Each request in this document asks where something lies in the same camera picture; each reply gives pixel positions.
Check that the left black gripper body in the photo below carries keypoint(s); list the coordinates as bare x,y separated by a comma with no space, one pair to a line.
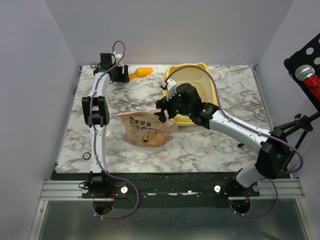
117,76

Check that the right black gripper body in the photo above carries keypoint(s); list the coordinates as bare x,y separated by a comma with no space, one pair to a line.
162,106

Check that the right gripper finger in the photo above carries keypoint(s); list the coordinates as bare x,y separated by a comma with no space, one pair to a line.
161,115
161,103

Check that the pink cat litter bag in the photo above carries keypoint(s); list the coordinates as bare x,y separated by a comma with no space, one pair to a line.
145,129

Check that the orange plastic scoop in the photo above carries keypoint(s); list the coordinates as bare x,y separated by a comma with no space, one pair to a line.
141,72

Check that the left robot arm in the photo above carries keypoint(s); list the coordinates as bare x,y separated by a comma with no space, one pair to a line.
97,117

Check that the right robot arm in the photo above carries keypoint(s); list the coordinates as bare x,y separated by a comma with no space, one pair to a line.
271,147

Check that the yellow litter box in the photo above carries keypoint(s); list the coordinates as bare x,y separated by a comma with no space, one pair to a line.
197,78

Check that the red silver microphone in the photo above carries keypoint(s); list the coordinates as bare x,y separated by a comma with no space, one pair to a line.
307,75

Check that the black music stand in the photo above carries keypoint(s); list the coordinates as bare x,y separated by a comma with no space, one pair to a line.
291,107

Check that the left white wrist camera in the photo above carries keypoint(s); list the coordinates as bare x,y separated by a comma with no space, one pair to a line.
118,59

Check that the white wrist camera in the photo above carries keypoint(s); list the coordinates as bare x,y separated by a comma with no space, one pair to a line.
170,87
118,59

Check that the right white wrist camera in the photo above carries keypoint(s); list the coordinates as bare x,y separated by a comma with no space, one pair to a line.
170,87

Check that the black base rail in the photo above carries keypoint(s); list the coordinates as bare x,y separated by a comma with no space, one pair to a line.
165,190

